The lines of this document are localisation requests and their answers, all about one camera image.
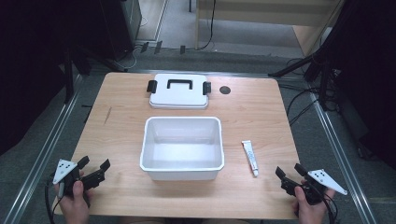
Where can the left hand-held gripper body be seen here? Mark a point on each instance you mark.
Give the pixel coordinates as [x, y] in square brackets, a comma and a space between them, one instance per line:
[63, 169]

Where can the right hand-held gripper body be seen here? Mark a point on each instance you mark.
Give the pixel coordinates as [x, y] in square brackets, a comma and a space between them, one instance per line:
[320, 183]

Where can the person's right hand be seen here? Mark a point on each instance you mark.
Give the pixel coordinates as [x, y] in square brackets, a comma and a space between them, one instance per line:
[308, 211]

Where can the person's left hand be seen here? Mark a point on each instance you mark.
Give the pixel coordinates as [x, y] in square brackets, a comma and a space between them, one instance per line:
[74, 205]

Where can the white ointment tube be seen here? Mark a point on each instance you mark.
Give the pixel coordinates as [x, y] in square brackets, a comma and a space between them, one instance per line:
[250, 155]

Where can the white plastic storage box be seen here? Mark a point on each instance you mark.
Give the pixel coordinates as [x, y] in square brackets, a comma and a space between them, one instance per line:
[182, 149]

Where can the black tripod stand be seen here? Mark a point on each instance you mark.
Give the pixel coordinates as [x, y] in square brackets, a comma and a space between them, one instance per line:
[314, 65]

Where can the dark round table grommet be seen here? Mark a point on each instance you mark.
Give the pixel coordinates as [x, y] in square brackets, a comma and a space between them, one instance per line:
[225, 90]

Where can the dark curtain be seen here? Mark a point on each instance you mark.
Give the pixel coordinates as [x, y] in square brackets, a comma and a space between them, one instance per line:
[31, 62]
[370, 77]

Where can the black cabinet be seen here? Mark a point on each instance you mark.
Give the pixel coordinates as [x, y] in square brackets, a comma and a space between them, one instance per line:
[120, 28]

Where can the light wooden furniture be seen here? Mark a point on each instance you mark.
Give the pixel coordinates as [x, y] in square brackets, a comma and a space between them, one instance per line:
[264, 12]

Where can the metal floor rail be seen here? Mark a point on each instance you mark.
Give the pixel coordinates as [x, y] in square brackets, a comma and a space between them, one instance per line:
[342, 155]
[40, 155]

